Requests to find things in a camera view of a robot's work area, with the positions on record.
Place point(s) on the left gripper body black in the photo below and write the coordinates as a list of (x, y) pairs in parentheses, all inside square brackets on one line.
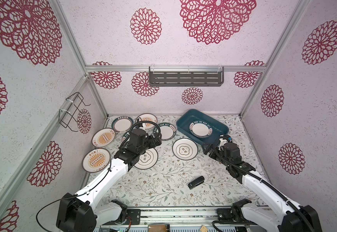
[(149, 143)]

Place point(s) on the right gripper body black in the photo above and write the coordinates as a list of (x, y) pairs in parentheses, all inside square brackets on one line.
[(220, 154)]

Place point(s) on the white plate cloud motif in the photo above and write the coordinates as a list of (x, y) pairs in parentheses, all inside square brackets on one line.
[(185, 149), (147, 160)]

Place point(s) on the green rim plate front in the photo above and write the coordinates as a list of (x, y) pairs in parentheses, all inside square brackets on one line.
[(200, 129)]

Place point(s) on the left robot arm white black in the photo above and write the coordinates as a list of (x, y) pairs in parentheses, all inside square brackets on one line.
[(80, 212)]

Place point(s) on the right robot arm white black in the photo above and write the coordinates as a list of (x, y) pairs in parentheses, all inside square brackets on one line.
[(281, 214)]

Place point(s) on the teal plastic bin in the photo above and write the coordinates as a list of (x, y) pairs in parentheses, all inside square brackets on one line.
[(191, 115)]

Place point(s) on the green red rim plate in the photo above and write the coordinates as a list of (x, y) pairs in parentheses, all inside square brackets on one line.
[(122, 124)]

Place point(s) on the orange sunburst plate back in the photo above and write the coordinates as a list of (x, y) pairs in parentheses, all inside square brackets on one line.
[(147, 117)]

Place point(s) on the orange sunburst plate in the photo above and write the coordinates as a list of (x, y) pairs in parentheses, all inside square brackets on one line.
[(147, 117), (96, 160), (103, 137)]

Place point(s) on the black stapler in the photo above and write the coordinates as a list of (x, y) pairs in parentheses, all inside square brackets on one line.
[(196, 182)]

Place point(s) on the orange sunburst plate front left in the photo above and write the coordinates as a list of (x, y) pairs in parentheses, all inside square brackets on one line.
[(96, 160)]

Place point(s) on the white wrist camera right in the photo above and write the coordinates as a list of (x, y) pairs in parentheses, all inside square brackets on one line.
[(222, 142)]

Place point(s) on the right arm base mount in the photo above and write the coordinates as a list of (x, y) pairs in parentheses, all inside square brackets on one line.
[(234, 213)]

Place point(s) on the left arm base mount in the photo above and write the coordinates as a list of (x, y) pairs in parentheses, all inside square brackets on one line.
[(128, 216)]

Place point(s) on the black wire wall rack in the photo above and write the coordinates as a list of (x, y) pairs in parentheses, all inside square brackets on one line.
[(68, 115)]

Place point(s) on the grey wall shelf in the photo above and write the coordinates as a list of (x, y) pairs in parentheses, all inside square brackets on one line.
[(174, 78)]

